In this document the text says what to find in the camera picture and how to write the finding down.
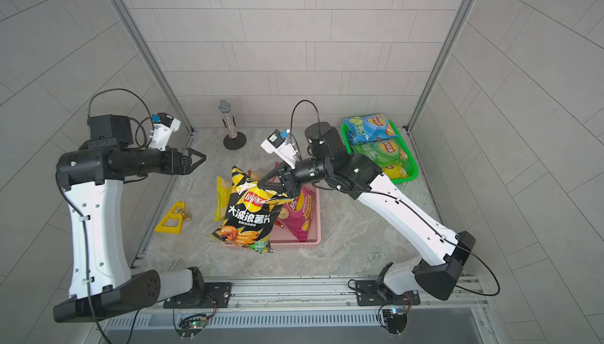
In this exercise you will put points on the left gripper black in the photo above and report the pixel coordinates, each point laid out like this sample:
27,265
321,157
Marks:
185,165

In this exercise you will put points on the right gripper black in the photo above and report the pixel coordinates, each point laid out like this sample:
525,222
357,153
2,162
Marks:
285,179

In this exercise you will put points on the yellow chips bag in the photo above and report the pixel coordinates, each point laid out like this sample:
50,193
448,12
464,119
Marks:
395,172
223,189

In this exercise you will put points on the magenta chips bag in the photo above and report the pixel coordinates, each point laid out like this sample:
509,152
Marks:
302,211

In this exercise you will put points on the black snack bag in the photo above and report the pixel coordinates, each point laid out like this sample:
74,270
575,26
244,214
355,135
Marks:
250,215

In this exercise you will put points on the pink plastic basket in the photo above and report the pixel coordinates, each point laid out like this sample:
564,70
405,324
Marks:
315,236

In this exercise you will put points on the light blue chips bag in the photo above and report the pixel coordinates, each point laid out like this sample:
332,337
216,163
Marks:
367,129

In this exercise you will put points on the green cucumber chips bag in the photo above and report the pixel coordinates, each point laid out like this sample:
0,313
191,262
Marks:
384,153

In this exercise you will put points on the green plastic basket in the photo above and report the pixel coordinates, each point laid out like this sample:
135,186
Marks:
410,165

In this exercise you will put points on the red chips bag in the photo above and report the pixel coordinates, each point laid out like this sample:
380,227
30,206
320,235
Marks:
283,213

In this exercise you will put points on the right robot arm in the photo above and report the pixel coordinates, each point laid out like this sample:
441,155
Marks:
442,253

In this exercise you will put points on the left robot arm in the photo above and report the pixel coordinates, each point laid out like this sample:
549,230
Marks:
103,286

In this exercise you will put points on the glitter microphone on stand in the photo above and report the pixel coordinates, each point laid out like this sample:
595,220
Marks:
234,139

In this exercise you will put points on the brass knob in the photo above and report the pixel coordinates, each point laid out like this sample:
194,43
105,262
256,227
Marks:
185,216

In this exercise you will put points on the left circuit board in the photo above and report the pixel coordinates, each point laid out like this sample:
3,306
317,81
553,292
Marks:
187,328

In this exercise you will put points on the circuit board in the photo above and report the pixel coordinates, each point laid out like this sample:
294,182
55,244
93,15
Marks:
187,328
395,321

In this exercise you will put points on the right circuit board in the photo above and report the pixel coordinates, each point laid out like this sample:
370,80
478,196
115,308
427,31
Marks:
395,321

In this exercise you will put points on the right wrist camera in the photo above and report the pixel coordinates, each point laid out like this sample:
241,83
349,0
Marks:
281,143

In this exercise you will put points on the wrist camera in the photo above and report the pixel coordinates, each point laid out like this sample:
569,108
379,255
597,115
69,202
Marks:
281,143
128,133

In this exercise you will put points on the yellow plastic triangle frame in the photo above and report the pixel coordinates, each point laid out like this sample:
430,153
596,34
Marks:
172,221

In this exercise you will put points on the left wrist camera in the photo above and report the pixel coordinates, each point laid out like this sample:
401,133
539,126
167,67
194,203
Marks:
128,133

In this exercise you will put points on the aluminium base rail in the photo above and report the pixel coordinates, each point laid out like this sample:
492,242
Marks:
324,302

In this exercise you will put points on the left corner aluminium post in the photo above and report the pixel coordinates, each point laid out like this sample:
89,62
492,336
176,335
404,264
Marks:
127,20

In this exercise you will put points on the corner aluminium post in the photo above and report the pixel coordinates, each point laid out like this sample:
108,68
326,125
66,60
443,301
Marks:
450,41
127,20

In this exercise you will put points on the right corner aluminium post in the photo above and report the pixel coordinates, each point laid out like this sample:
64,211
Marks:
450,41

